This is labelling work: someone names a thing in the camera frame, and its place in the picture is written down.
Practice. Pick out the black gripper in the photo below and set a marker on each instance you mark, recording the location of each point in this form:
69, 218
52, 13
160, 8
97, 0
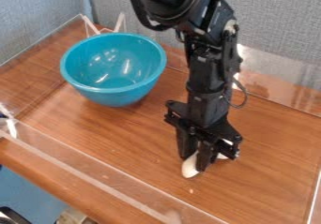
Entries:
192, 132

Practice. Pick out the white mushroom with red cap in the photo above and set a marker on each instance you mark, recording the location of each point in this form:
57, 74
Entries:
188, 170

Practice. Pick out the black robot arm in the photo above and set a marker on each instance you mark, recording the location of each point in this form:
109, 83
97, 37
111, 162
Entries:
206, 28

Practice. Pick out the blue plastic bowl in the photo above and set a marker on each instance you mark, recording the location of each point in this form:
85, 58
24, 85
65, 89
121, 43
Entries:
113, 68

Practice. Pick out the clear acrylic barrier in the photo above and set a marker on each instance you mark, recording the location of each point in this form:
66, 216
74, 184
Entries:
107, 160

